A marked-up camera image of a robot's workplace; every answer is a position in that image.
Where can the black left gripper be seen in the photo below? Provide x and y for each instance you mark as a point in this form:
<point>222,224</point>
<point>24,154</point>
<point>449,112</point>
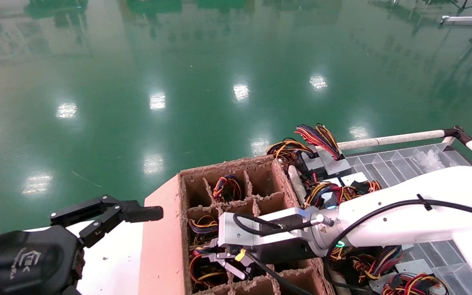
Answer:
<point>19,262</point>

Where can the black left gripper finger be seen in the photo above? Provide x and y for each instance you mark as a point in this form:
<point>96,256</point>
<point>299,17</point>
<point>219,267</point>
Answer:
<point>146,213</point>

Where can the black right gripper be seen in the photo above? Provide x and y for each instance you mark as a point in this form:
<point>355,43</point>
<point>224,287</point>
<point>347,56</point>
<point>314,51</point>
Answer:
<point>285,250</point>

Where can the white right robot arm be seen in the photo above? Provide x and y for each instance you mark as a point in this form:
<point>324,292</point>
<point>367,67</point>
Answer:
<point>445,184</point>

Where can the brown cardboard divider box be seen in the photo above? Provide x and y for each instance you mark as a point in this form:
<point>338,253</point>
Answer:
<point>162,246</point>

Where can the clear plastic compartment tray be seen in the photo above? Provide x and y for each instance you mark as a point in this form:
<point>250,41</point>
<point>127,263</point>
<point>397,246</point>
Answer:
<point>387,166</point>

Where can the crumpled clear plastic bag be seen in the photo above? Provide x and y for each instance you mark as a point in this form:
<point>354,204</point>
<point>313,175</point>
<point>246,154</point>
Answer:
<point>432,160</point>

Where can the black pipe corner joint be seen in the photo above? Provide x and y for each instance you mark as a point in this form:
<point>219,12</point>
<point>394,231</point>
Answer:
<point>458,133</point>

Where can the white wheeled stand frame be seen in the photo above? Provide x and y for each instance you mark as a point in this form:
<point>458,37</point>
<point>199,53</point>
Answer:
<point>461,19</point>

